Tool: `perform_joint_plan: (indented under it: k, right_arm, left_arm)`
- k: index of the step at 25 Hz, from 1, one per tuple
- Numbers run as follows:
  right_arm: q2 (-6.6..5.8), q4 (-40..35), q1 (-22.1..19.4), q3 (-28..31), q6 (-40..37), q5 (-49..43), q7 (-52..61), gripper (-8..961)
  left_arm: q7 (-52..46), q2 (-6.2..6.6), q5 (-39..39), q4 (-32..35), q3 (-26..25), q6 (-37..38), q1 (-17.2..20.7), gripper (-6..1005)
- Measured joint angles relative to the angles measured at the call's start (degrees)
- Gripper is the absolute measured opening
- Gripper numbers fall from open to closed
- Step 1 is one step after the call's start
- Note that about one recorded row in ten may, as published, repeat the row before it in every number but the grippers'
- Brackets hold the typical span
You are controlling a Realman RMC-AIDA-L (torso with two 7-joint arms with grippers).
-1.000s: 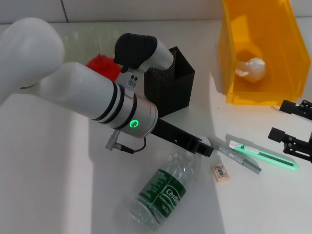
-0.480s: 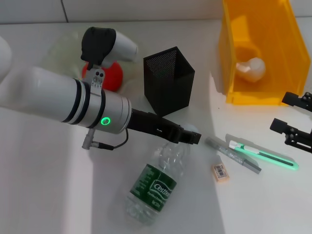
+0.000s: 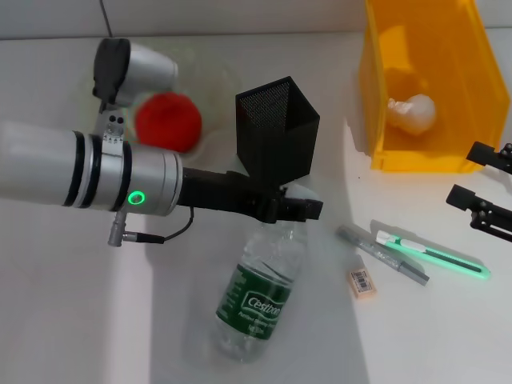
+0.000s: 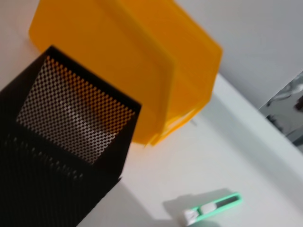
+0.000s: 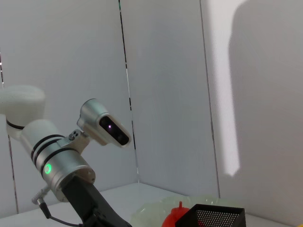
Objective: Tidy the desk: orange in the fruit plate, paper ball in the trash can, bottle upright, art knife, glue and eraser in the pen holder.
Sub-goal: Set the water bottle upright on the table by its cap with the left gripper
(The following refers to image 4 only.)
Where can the mint green utility knife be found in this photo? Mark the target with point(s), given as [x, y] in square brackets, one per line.
[220, 204]

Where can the black mesh pen holder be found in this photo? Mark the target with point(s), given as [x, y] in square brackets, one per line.
[35, 177]

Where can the yellow plastic bin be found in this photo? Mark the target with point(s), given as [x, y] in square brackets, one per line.
[142, 59]

